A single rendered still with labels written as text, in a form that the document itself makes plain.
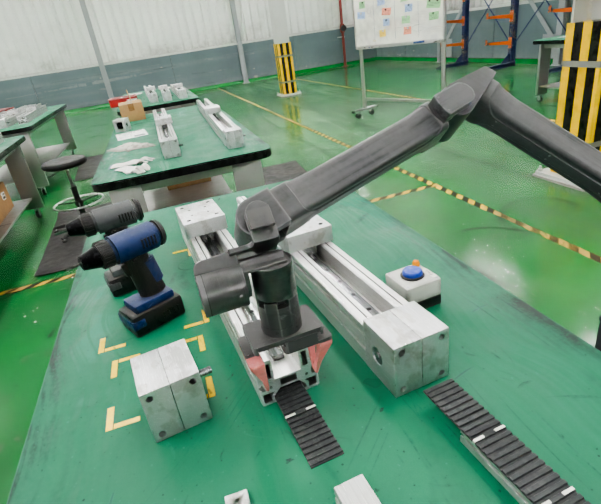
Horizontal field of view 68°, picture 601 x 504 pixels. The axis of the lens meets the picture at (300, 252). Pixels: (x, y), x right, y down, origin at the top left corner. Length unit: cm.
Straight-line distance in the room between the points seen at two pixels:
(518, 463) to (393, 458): 15
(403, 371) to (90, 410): 53
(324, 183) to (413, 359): 30
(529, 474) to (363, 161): 45
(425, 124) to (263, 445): 54
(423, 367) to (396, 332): 7
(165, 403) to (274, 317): 23
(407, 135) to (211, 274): 37
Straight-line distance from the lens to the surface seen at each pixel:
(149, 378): 73
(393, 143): 71
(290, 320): 61
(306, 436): 70
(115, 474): 76
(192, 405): 74
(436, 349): 74
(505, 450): 66
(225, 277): 57
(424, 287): 91
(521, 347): 86
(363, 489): 61
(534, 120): 86
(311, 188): 63
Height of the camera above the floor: 131
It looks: 26 degrees down
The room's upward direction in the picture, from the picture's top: 9 degrees counter-clockwise
